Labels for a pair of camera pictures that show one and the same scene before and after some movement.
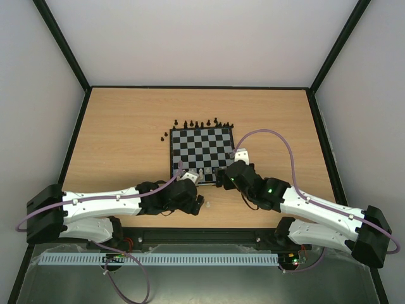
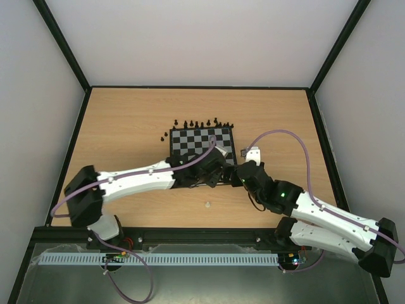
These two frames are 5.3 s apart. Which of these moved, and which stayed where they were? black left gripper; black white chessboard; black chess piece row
Moved: black left gripper
Stayed: black chess piece row; black white chessboard
